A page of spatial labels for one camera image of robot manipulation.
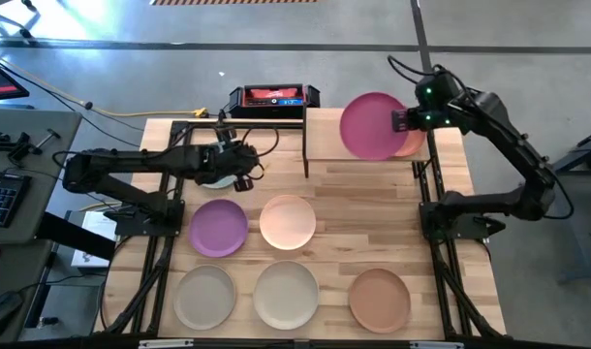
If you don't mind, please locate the black computer monitor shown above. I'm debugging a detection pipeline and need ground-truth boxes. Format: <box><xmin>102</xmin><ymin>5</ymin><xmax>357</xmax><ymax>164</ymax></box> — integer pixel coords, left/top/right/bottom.
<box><xmin>0</xmin><ymin>56</ymin><xmax>31</xmax><ymax>103</ymax></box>

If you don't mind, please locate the grey metal stand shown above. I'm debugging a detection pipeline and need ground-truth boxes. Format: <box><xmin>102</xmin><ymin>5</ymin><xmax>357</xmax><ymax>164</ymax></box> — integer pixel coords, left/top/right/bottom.
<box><xmin>517</xmin><ymin>125</ymin><xmax>591</xmax><ymax>285</ymax></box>

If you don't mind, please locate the light blue plate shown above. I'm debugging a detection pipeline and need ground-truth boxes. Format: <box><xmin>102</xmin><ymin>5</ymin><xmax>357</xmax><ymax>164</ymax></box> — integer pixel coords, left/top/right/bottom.
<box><xmin>202</xmin><ymin>174</ymin><xmax>238</xmax><ymax>190</ymax></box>

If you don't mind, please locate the black T-handle tool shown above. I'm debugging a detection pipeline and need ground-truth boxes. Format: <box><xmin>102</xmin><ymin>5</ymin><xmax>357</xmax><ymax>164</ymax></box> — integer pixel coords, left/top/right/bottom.
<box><xmin>33</xmin><ymin>127</ymin><xmax>62</xmax><ymax>150</ymax></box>

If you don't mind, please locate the purple plate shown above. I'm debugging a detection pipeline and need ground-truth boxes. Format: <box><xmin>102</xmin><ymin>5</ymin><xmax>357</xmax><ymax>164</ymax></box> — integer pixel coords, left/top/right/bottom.
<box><xmin>188</xmin><ymin>198</ymin><xmax>250</xmax><ymax>259</ymax></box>

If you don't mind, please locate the black backlit keyboard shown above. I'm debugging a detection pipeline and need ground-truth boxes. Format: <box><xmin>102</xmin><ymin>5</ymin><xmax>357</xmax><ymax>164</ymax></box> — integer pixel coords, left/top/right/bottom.
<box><xmin>0</xmin><ymin>170</ymin><xmax>33</xmax><ymax>229</ymax></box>

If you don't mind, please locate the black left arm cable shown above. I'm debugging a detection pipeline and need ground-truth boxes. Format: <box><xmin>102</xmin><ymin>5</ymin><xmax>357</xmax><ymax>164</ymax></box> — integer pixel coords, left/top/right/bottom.
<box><xmin>51</xmin><ymin>125</ymin><xmax>281</xmax><ymax>181</ymax></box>

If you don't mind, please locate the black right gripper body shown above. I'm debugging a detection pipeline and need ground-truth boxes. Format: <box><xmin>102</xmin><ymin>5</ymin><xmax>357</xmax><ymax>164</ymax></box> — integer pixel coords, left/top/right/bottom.
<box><xmin>407</xmin><ymin>72</ymin><xmax>469</xmax><ymax>133</ymax></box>

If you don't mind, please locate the grey chair base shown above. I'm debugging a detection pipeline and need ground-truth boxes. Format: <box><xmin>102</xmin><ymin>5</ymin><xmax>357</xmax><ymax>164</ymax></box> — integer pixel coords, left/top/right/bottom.
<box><xmin>0</xmin><ymin>0</ymin><xmax>41</xmax><ymax>41</ymax></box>

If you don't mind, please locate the grey desk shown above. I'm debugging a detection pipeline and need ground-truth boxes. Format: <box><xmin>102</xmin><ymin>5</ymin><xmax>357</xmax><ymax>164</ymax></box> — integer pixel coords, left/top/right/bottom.
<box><xmin>0</xmin><ymin>108</ymin><xmax>83</xmax><ymax>343</ymax></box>

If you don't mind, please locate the black computer mouse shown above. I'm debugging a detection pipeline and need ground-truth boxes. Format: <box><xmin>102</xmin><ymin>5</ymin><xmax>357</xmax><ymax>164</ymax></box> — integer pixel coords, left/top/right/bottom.
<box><xmin>0</xmin><ymin>290</ymin><xmax>25</xmax><ymax>342</ymax></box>

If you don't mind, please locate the red black power station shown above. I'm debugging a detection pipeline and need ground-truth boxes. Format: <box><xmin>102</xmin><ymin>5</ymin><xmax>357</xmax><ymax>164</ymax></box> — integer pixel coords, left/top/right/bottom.
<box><xmin>227</xmin><ymin>82</ymin><xmax>322</xmax><ymax>120</ymax></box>

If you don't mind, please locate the pale peach plate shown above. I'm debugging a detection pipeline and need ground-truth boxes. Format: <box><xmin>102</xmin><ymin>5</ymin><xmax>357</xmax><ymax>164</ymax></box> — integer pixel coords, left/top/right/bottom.
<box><xmin>259</xmin><ymin>194</ymin><xmax>318</xmax><ymax>252</ymax></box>

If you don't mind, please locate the black floor cable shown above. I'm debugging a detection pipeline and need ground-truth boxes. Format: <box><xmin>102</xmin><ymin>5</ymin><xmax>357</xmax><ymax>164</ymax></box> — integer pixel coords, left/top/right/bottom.
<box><xmin>0</xmin><ymin>56</ymin><xmax>144</xmax><ymax>148</ymax></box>

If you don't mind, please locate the magenta plate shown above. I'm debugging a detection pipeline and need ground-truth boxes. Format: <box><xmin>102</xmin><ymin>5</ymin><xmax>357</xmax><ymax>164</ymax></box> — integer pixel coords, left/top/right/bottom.
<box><xmin>339</xmin><ymin>91</ymin><xmax>411</xmax><ymax>161</ymax></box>

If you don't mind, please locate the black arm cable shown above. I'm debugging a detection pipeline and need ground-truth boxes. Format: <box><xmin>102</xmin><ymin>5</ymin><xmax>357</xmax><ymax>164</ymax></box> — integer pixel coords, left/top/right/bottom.
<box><xmin>386</xmin><ymin>54</ymin><xmax>440</xmax><ymax>86</ymax></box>
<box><xmin>51</xmin><ymin>125</ymin><xmax>281</xmax><ymax>181</ymax></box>

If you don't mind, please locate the black desk beam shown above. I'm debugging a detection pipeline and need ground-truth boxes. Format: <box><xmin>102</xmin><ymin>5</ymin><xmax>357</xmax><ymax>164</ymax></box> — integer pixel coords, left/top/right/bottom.
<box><xmin>35</xmin><ymin>211</ymin><xmax>117</xmax><ymax>262</ymax></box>

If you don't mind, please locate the wooden shelf black metal frame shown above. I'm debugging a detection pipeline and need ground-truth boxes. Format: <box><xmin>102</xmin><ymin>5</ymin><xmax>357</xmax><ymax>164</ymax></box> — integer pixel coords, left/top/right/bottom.
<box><xmin>302</xmin><ymin>106</ymin><xmax>440</xmax><ymax>178</ymax></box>

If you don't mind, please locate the white booklet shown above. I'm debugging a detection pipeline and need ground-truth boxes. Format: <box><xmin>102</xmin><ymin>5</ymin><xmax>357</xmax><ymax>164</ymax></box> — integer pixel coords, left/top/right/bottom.
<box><xmin>71</xmin><ymin>209</ymin><xmax>118</xmax><ymax>270</ymax></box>

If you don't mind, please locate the black aluminium rig frame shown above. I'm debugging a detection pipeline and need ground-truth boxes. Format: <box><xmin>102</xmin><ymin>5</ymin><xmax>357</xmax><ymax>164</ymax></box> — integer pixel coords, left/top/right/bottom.
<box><xmin>96</xmin><ymin>118</ymin><xmax>509</xmax><ymax>340</ymax></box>

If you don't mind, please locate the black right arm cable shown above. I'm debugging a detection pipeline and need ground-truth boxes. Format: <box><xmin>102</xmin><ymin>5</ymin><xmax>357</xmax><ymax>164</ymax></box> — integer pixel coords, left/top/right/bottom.
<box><xmin>386</xmin><ymin>54</ymin><xmax>440</xmax><ymax>86</ymax></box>

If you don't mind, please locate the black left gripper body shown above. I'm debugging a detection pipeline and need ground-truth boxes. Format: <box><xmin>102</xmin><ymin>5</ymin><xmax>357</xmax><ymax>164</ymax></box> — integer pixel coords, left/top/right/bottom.
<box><xmin>198</xmin><ymin>140</ymin><xmax>261</xmax><ymax>184</ymax></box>

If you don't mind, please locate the white label strip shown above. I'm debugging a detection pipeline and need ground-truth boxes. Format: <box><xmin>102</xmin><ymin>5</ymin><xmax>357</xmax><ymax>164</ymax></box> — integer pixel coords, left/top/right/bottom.
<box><xmin>409</xmin><ymin>340</ymin><xmax>466</xmax><ymax>349</ymax></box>
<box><xmin>138</xmin><ymin>338</ymin><xmax>196</xmax><ymax>349</ymax></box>

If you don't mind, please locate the terracotta plate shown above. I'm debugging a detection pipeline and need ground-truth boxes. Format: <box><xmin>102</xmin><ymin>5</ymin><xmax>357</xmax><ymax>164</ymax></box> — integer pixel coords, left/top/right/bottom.
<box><xmin>348</xmin><ymin>268</ymin><xmax>412</xmax><ymax>334</ymax></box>

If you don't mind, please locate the cream plate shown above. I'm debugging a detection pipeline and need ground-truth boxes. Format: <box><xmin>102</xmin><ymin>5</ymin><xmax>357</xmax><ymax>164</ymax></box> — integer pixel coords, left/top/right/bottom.
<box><xmin>252</xmin><ymin>260</ymin><xmax>321</xmax><ymax>332</ymax></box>

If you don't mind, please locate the grey plate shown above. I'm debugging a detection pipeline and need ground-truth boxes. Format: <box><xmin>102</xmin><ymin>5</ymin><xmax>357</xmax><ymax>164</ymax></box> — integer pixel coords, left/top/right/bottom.
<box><xmin>172</xmin><ymin>264</ymin><xmax>237</xmax><ymax>332</ymax></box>

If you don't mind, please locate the orange plate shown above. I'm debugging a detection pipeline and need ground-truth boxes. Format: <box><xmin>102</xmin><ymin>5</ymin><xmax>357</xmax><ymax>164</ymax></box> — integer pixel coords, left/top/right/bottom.
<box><xmin>391</xmin><ymin>128</ymin><xmax>426</xmax><ymax>158</ymax></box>

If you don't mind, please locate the yellow cable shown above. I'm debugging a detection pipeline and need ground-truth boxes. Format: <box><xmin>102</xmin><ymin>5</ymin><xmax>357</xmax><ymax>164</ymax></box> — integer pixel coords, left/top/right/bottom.
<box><xmin>0</xmin><ymin>47</ymin><xmax>210</xmax><ymax>119</ymax></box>

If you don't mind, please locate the black clamp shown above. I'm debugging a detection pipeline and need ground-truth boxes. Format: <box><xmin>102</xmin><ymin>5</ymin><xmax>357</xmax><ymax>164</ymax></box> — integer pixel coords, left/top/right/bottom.
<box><xmin>0</xmin><ymin>130</ymin><xmax>34</xmax><ymax>165</ymax></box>

